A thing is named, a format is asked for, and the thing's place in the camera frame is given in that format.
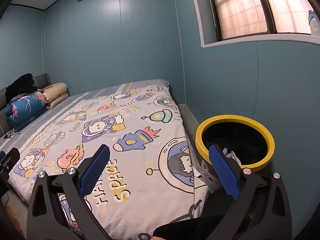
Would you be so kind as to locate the black clothing pile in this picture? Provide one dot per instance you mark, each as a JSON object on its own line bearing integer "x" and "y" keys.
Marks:
{"x": 23, "y": 85}

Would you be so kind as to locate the beige patterned pillow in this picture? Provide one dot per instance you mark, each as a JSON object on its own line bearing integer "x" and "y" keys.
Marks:
{"x": 53, "y": 91}

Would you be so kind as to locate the window with white frame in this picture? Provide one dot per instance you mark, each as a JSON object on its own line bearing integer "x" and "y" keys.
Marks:
{"x": 234, "y": 21}

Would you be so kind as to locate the white crumpled tissue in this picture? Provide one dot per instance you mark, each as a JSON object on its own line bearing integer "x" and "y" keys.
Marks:
{"x": 231, "y": 155}

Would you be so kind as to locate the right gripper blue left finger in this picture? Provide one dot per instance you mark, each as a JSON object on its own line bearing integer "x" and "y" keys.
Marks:
{"x": 91, "y": 169}

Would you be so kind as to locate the yellow rimmed trash bin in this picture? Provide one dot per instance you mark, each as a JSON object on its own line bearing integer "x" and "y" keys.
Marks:
{"x": 252, "y": 143}

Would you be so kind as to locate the blue floral folded quilt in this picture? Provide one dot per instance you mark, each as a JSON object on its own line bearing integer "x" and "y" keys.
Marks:
{"x": 24, "y": 109}

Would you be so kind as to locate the cartoon space print bedsheet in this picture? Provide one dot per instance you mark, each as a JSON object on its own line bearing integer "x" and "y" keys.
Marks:
{"x": 153, "y": 176}

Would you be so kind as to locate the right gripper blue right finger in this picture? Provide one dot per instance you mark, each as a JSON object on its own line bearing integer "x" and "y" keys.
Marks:
{"x": 227, "y": 170}

